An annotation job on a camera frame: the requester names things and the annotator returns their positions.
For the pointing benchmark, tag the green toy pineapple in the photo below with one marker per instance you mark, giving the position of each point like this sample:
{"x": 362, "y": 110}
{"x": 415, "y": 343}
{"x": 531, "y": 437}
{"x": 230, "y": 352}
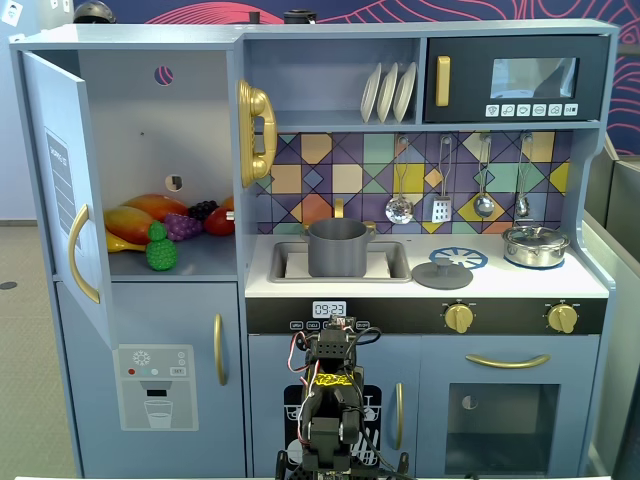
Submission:
{"x": 161, "y": 255}

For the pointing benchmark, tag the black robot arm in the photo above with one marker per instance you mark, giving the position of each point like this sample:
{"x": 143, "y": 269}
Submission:
{"x": 330, "y": 350}

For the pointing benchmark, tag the blue-gray cabinet door with list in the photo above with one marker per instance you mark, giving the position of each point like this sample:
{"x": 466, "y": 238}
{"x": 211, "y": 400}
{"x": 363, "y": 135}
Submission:
{"x": 45, "y": 100}

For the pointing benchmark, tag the gray plastic pot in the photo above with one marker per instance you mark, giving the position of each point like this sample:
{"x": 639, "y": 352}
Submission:
{"x": 337, "y": 255}

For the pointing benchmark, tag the gold toy faucet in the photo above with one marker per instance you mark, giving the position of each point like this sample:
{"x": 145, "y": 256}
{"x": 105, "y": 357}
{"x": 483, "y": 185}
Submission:
{"x": 339, "y": 207}

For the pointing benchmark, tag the gold faucet knob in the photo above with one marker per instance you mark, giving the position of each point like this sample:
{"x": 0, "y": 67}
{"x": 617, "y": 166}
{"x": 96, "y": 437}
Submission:
{"x": 371, "y": 226}

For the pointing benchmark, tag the digital clock display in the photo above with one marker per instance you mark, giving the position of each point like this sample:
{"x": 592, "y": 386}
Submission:
{"x": 329, "y": 309}

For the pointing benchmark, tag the gray toy sink basin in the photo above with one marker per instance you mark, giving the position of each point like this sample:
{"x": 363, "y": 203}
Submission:
{"x": 400, "y": 260}

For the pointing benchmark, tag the metal slotted skimmer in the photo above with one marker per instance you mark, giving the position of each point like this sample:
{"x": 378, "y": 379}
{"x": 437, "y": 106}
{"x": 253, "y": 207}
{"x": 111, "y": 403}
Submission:
{"x": 399, "y": 210}

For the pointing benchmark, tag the orange toy fruit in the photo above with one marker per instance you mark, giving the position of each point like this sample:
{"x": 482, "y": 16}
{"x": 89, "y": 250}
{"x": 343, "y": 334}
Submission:
{"x": 229, "y": 202}

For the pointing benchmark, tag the red toy apple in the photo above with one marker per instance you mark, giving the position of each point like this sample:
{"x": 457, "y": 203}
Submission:
{"x": 217, "y": 222}

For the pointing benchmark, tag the dark toy grapes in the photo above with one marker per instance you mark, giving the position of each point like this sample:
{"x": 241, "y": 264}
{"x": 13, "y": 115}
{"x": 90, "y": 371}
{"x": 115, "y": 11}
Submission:
{"x": 202, "y": 209}

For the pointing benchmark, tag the metal slotted spatula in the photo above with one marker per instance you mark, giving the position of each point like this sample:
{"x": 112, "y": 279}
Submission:
{"x": 441, "y": 210}

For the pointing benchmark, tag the gray plastic pot lid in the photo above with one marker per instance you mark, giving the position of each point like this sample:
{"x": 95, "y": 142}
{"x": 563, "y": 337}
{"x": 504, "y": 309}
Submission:
{"x": 442, "y": 277}

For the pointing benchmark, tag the purple toy grapes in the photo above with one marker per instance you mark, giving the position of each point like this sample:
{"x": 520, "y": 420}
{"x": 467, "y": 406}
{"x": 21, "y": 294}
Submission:
{"x": 182, "y": 227}

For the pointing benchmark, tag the dishwasher door with black print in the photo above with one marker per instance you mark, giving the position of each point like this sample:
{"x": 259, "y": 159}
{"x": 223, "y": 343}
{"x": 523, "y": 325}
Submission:
{"x": 265, "y": 375}

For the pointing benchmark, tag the gold toy telephone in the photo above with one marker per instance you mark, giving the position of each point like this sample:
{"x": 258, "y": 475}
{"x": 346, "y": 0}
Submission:
{"x": 255, "y": 105}

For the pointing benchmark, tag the gray toy plate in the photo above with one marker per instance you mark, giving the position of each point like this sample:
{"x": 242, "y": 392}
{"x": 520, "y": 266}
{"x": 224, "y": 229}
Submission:
{"x": 386, "y": 95}
{"x": 370, "y": 95}
{"x": 404, "y": 92}

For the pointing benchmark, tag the gold stove dial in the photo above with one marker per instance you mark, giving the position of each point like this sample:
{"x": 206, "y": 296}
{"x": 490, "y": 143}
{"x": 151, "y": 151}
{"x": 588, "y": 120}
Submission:
{"x": 562, "y": 318}
{"x": 459, "y": 318}

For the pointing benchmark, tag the orange-red toy mango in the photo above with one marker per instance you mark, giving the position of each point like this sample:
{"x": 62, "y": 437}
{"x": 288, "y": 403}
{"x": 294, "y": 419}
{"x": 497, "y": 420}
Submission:
{"x": 157, "y": 205}

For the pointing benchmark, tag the metal ladle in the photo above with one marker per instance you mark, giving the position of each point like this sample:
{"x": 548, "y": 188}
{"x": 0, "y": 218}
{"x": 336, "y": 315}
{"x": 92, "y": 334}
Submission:
{"x": 483, "y": 205}

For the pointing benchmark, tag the freezer door with dispenser print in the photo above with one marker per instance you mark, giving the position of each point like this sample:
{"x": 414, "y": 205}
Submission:
{"x": 150, "y": 320}

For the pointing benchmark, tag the yellow-red toy mango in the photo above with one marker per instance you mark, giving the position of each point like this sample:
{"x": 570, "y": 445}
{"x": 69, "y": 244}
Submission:
{"x": 127, "y": 222}

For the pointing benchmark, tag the oven door with window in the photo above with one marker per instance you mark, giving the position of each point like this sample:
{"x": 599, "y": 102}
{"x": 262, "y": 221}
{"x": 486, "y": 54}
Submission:
{"x": 435, "y": 400}

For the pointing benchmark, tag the yellow toy banana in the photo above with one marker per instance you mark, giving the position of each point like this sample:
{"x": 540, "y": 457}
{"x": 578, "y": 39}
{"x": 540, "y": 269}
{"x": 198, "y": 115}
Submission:
{"x": 120, "y": 245}

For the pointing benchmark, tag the small metal spoon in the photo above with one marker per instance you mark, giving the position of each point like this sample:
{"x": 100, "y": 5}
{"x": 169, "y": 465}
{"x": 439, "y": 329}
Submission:
{"x": 522, "y": 205}

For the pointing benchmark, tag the steel pot with lid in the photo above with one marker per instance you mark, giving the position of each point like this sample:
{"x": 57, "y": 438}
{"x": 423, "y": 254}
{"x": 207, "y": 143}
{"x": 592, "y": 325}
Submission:
{"x": 535, "y": 252}

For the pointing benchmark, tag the black round container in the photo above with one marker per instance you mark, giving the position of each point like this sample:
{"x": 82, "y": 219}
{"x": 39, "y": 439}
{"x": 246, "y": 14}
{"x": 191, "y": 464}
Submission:
{"x": 299, "y": 17}

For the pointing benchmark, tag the small black object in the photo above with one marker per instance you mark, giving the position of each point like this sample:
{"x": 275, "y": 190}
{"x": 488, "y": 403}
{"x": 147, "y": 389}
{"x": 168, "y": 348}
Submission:
{"x": 254, "y": 18}

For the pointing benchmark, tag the dark toy microwave door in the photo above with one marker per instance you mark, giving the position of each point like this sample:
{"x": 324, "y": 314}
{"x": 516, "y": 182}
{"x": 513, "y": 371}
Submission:
{"x": 470, "y": 60}

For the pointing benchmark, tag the blue-gray toy play kitchen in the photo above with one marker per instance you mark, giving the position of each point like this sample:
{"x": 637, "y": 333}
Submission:
{"x": 150, "y": 37}

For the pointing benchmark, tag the dark floor disc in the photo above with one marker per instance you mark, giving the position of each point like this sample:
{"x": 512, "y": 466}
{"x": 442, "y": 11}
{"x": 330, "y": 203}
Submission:
{"x": 7, "y": 285}

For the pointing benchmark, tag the black helmet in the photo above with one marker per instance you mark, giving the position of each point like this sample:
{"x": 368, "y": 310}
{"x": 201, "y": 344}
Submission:
{"x": 95, "y": 12}

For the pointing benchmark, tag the white wall outlet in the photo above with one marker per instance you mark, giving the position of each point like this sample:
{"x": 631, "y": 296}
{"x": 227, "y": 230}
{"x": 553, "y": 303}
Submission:
{"x": 12, "y": 12}

